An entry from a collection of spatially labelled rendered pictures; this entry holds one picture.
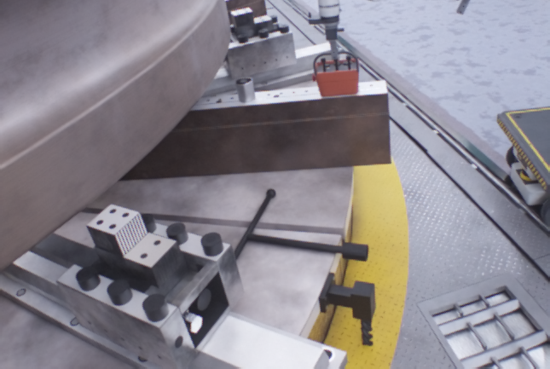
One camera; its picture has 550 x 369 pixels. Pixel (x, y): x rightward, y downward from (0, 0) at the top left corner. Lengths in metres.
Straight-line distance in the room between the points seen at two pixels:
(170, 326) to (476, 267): 1.44
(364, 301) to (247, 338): 0.47
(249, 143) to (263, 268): 0.70
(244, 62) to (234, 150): 0.91
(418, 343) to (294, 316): 0.54
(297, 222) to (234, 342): 0.75
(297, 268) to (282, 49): 1.70
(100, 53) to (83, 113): 0.30
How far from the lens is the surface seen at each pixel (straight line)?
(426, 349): 2.07
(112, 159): 1.63
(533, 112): 2.91
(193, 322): 1.50
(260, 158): 2.45
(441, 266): 2.37
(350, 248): 1.93
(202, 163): 2.54
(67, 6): 1.69
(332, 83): 2.24
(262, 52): 3.23
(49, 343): 2.04
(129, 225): 1.49
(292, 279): 1.90
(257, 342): 1.55
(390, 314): 2.17
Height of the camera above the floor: 1.66
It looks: 30 degrees down
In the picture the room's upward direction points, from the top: 11 degrees counter-clockwise
